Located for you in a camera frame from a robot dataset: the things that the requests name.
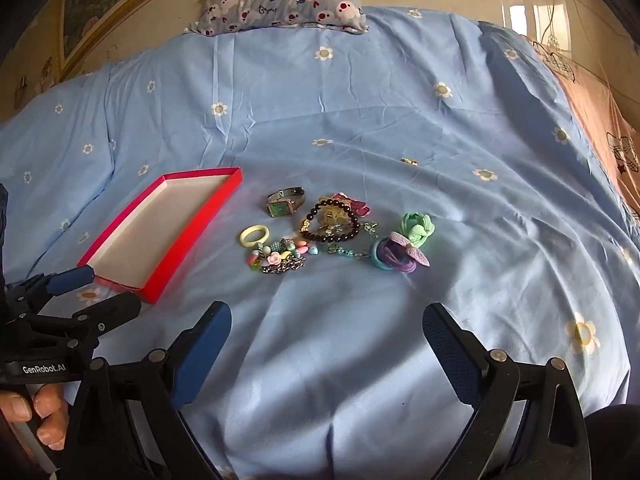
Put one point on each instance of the red cardboard box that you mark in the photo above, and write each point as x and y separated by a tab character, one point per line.
165	220

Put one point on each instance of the person's left hand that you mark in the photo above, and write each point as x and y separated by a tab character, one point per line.
50	405

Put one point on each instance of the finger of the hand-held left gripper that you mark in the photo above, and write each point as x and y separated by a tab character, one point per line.
75	277
115	310

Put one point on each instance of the blue flower print bedsheet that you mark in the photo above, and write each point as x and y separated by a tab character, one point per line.
350	110

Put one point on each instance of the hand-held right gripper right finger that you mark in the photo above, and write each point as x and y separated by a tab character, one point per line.
447	355

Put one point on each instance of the pink hair clip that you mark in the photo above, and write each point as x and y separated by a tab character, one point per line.
357	205

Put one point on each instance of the green face wristwatch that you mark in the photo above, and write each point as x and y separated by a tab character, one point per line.
280	207

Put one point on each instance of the person's dark trouser leg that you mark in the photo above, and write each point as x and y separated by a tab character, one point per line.
615	445

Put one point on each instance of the pink printed blanket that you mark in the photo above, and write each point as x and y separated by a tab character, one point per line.
600	110

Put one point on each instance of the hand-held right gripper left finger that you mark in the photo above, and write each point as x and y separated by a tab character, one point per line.
210	345

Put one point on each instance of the yellow bear hair clip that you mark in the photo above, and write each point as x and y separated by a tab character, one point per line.
332	217

